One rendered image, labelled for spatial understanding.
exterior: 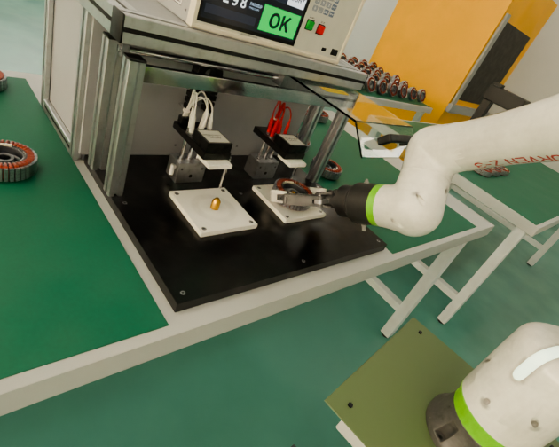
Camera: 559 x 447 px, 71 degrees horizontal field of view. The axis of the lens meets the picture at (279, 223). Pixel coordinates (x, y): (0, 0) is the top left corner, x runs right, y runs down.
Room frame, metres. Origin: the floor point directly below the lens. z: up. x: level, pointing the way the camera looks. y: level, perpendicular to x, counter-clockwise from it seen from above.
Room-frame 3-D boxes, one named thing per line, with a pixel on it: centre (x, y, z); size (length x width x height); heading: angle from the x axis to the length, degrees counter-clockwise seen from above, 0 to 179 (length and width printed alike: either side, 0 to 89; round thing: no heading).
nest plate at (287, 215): (0.93, 0.00, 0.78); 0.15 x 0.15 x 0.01; 52
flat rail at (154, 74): (0.90, 0.15, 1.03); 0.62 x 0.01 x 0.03; 142
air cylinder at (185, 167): (0.83, 0.26, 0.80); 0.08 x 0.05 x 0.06; 142
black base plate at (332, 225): (0.85, 0.09, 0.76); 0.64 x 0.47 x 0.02; 142
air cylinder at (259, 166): (1.02, 0.12, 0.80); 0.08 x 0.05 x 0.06; 142
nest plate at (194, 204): (0.74, 0.15, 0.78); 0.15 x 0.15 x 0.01; 52
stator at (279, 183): (0.93, 0.00, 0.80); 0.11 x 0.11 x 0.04
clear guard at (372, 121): (1.00, -0.05, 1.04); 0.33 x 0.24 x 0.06; 52
